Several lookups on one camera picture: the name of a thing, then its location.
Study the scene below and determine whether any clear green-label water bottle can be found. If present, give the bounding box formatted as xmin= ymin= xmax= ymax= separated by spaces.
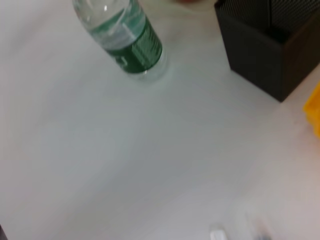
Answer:
xmin=72 ymin=0 xmax=168 ymax=81

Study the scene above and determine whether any black mesh pen holder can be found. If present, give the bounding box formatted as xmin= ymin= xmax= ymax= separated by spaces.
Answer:
xmin=214 ymin=0 xmax=320 ymax=103

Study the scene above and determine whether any yellow plastic bin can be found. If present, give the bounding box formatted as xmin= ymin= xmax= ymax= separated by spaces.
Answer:
xmin=302 ymin=81 xmax=320 ymax=140

